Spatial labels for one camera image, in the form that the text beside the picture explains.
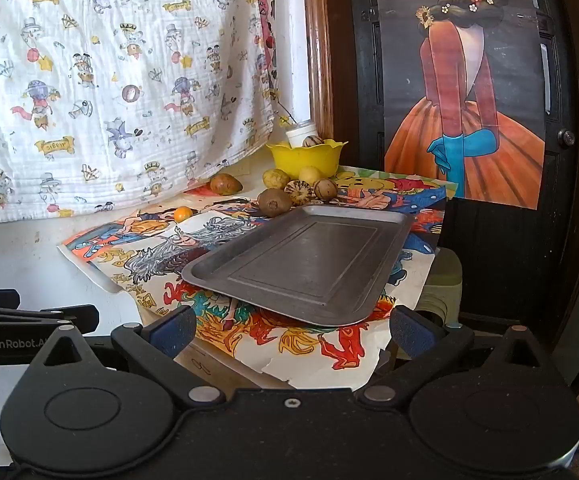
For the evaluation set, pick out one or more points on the cartoon drawing paper sheet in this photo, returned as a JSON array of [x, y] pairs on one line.
[[134, 250]]

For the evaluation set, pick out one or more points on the green stool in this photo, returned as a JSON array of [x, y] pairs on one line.
[[444, 285]]

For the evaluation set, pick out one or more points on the metal door knob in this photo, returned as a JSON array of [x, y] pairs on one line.
[[566, 138]]

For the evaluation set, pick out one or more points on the white printed blanket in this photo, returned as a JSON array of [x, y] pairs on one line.
[[94, 85]]

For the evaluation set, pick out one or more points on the striped pepino melon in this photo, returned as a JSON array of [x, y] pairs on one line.
[[313, 141], [299, 192]]

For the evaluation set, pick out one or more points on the black door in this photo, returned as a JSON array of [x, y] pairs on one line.
[[499, 260]]

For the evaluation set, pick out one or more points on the wall poster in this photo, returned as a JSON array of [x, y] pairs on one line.
[[469, 110]]

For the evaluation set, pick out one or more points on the yellow scalloped bowl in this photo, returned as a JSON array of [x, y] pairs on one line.
[[304, 161]]

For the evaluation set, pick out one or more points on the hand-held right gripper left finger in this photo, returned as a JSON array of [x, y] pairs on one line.
[[169, 331]]

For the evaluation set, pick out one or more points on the yellow lemon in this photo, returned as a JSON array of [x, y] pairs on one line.
[[310, 175]]

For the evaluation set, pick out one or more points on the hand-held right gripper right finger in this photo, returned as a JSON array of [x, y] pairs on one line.
[[410, 331]]

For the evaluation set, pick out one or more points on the brown orange mango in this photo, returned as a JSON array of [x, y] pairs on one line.
[[226, 183]]

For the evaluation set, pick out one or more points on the small orange kumquat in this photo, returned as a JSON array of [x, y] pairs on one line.
[[183, 214]]

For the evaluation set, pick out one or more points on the yellow green round fruit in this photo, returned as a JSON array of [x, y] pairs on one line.
[[276, 178]]

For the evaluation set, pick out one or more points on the brown wooden door frame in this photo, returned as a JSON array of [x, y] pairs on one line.
[[319, 60]]

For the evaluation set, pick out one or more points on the grey metal tray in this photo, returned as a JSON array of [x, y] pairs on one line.
[[299, 265]]

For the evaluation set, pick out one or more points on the pale pepino melon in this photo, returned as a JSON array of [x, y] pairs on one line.
[[325, 188]]

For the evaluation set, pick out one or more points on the large brown kiwi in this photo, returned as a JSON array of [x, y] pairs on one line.
[[274, 202]]

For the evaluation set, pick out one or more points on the white cup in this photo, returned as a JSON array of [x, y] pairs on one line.
[[298, 132]]

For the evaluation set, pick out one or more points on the yellow flower twig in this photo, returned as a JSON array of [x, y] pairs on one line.
[[283, 119]]

